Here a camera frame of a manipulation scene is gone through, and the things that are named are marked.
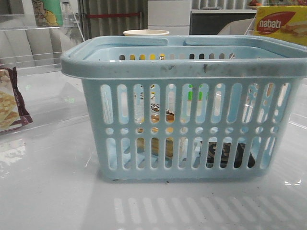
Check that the packaged bread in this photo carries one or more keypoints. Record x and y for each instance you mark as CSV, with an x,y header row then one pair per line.
x,y
167,142

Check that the dark snack packet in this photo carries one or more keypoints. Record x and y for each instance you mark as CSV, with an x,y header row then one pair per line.
x,y
212,146

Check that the light blue plastic basket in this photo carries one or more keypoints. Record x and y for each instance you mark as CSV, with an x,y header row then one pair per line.
x,y
226,88

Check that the cream paper cup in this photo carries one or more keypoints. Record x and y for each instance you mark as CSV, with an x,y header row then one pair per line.
x,y
145,32

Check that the white cabinet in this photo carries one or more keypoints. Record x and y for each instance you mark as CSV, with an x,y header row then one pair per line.
x,y
170,15

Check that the brown wafer snack packet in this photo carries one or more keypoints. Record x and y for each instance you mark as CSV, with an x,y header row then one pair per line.
x,y
13,113

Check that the clear acrylic display shelf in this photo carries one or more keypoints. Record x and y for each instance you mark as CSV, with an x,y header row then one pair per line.
x,y
23,44

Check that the green cartoon print box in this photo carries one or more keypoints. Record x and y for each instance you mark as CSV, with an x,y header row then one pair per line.
x,y
47,13

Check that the yellow nabati wafer box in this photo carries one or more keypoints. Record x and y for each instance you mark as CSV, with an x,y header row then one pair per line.
x,y
287,23

